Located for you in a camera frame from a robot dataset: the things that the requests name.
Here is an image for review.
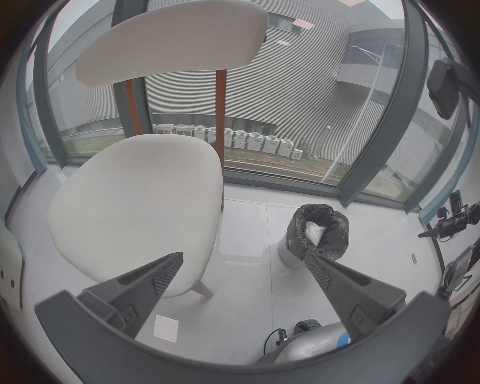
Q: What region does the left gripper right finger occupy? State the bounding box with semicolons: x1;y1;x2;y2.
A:
304;250;408;344

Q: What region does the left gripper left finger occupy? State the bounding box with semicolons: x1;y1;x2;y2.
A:
77;251;185;340

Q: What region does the black plastic bag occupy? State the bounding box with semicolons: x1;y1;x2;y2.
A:
286;203;350;262

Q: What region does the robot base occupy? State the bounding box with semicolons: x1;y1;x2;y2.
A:
254;318;354;367

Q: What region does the white trash bin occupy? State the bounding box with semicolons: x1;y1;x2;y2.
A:
275;241;313;269

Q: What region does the crumpled clear plastic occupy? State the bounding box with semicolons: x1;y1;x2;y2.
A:
305;220;326;245

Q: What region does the white cushioned wooden chair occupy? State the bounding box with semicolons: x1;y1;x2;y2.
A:
47;0;269;299

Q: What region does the window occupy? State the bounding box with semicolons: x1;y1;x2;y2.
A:
15;0;474;215

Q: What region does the black cable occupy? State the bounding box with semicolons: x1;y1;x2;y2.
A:
263;328;288;355

